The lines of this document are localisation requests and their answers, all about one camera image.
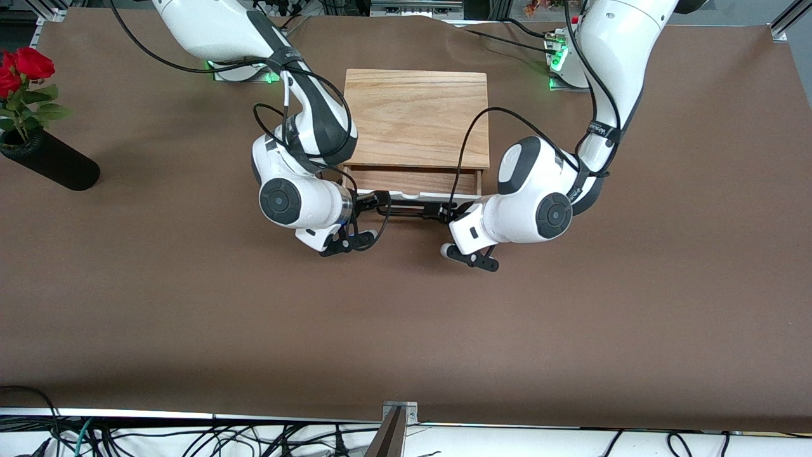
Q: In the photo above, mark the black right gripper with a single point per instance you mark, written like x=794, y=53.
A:
x=366, y=204

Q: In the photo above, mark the red roses with green leaves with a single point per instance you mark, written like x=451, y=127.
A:
x=25, y=82

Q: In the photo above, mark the light wooden drawer cabinet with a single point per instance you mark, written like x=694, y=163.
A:
x=415, y=117

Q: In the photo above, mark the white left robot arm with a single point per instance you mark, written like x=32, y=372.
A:
x=545, y=203

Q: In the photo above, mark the aluminium frame profile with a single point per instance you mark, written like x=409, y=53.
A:
x=790, y=19

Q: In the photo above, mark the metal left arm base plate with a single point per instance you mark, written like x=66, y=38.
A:
x=561, y=82

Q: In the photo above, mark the black cylindrical vase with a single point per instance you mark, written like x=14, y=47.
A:
x=54, y=162

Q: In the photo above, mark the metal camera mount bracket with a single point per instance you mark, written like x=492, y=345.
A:
x=394, y=431

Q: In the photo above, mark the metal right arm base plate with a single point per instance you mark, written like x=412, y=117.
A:
x=244, y=76

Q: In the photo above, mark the brown table cover sheet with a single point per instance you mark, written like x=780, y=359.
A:
x=406, y=330

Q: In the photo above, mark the grey power strip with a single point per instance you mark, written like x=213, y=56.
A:
x=415, y=7

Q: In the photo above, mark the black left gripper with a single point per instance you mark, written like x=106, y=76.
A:
x=445, y=212

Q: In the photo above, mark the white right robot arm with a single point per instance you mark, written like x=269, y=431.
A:
x=298, y=146

